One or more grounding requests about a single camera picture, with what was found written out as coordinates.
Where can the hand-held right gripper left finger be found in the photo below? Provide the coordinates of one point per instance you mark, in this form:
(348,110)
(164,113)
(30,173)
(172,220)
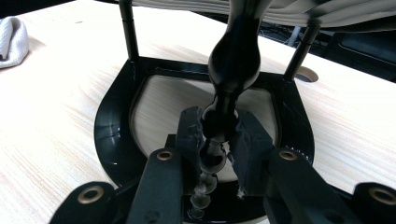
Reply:
(190,140)

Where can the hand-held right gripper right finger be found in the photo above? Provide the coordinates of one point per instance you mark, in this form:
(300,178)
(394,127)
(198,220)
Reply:
(252,149)

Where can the black wavy tray stand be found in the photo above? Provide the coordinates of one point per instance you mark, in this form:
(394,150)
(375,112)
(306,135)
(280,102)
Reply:
(115,124)

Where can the light grey cleaning cloth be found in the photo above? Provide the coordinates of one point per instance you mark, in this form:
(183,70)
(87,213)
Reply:
(12,43)

